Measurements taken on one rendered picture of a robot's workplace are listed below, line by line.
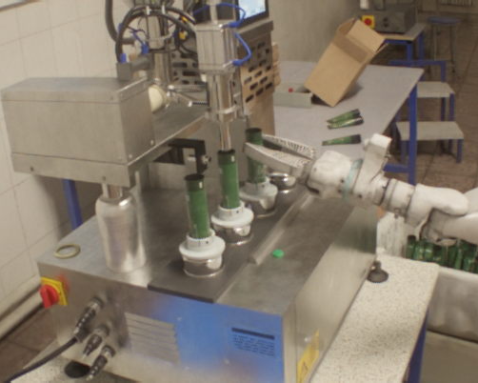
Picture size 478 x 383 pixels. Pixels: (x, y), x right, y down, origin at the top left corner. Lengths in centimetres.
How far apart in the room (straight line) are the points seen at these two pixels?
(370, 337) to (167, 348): 45
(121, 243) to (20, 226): 178
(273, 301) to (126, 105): 37
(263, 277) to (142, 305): 21
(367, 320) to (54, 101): 79
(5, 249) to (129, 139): 185
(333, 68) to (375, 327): 159
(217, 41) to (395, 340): 71
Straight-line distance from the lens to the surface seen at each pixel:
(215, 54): 98
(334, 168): 108
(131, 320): 109
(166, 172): 135
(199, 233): 98
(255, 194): 116
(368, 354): 128
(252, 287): 99
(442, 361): 190
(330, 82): 275
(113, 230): 104
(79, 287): 113
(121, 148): 96
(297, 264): 104
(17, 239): 281
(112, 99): 94
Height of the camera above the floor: 156
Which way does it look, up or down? 24 degrees down
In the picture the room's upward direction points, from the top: 5 degrees counter-clockwise
